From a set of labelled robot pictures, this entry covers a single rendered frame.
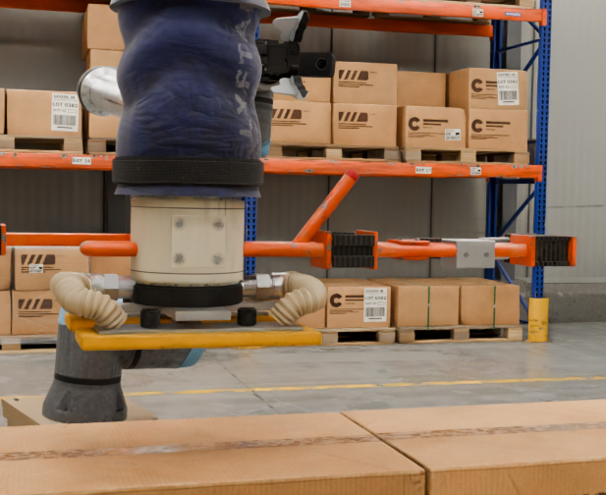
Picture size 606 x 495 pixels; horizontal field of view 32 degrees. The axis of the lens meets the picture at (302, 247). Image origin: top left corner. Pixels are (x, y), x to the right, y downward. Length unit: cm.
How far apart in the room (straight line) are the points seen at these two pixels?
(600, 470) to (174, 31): 90
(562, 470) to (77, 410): 115
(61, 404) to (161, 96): 106
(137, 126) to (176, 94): 7
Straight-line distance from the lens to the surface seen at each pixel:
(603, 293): 1166
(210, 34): 151
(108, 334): 146
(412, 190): 1077
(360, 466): 154
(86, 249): 156
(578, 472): 166
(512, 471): 160
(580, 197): 1162
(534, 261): 176
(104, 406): 240
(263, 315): 169
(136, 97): 154
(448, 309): 960
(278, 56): 196
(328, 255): 161
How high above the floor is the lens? 133
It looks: 3 degrees down
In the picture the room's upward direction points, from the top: 1 degrees clockwise
